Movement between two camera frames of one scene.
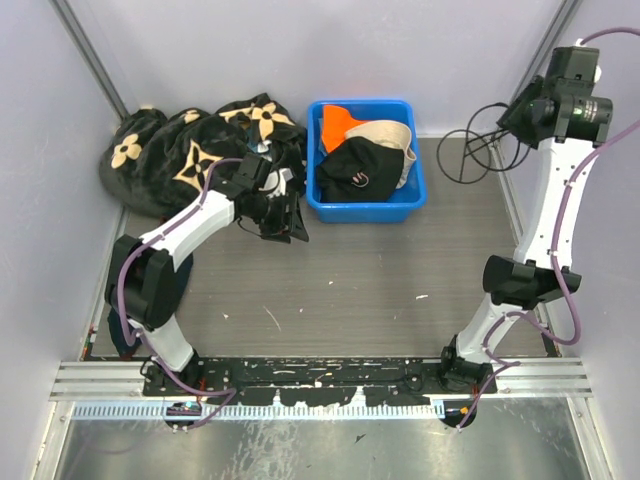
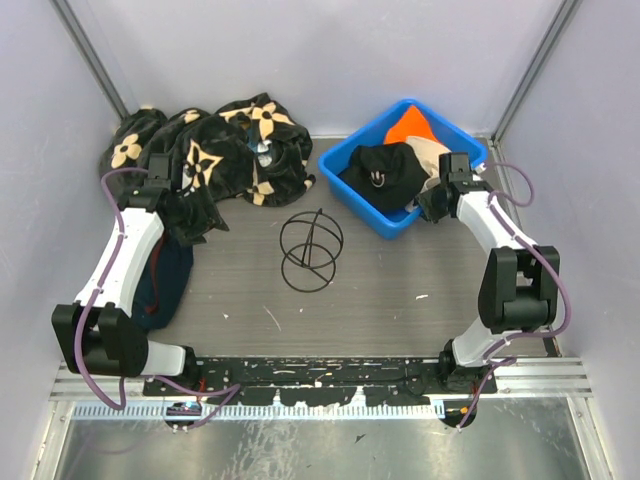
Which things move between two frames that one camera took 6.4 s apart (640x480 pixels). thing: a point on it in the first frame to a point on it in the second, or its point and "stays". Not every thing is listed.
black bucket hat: (358, 170) to (389, 176)
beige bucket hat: (385, 133) to (429, 152)
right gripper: (512, 118) to (425, 200)
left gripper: (283, 225) to (208, 215)
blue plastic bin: (396, 209) to (391, 223)
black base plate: (319, 381) stays
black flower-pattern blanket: (153, 163) stays
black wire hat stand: (465, 156) to (310, 240)
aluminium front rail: (123, 378) stays
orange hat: (336, 122) to (411, 124)
